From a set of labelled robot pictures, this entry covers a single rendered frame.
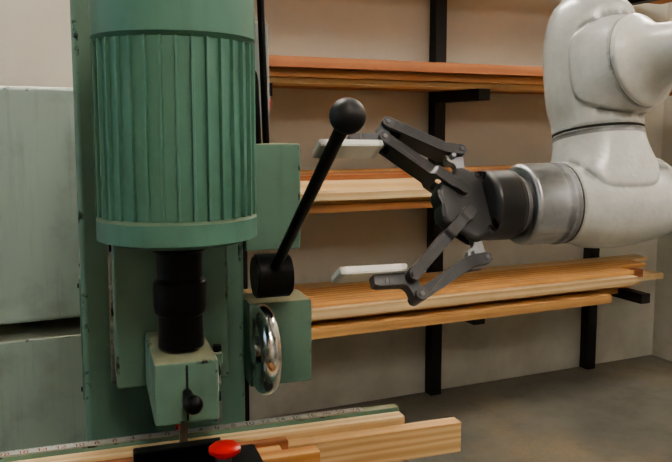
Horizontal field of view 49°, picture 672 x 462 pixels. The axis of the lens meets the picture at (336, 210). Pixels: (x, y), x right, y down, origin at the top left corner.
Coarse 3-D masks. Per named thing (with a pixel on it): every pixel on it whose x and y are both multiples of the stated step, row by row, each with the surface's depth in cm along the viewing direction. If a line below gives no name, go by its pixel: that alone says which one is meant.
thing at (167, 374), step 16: (160, 352) 83; (176, 352) 83; (192, 352) 83; (208, 352) 83; (160, 368) 78; (176, 368) 79; (192, 368) 80; (208, 368) 80; (160, 384) 79; (176, 384) 79; (192, 384) 80; (208, 384) 80; (160, 400) 79; (176, 400) 79; (208, 400) 80; (160, 416) 79; (176, 416) 80; (192, 416) 80; (208, 416) 81
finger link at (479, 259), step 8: (472, 256) 74; (480, 256) 74; (488, 256) 75; (456, 264) 73; (464, 264) 74; (472, 264) 74; (480, 264) 74; (448, 272) 73; (456, 272) 73; (464, 272) 73; (432, 280) 72; (440, 280) 72; (448, 280) 72; (424, 288) 71; (432, 288) 72; (440, 288) 72; (416, 296) 71; (424, 296) 71
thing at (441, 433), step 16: (352, 432) 92; (368, 432) 92; (384, 432) 92; (400, 432) 93; (416, 432) 94; (432, 432) 94; (448, 432) 95; (288, 448) 88; (320, 448) 90; (336, 448) 90; (352, 448) 91; (368, 448) 92; (384, 448) 92; (400, 448) 93; (416, 448) 94; (432, 448) 95; (448, 448) 95
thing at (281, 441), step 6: (270, 438) 87; (276, 438) 87; (282, 438) 87; (240, 444) 86; (246, 444) 86; (258, 444) 86; (264, 444) 86; (270, 444) 86; (276, 444) 86; (282, 444) 86
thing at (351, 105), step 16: (336, 112) 68; (352, 112) 67; (336, 128) 68; (352, 128) 68; (336, 144) 72; (320, 160) 75; (320, 176) 77; (304, 192) 82; (304, 208) 83; (288, 240) 90; (256, 256) 100; (272, 256) 100; (288, 256) 100; (256, 272) 99; (272, 272) 98; (288, 272) 99; (256, 288) 99; (272, 288) 98; (288, 288) 99
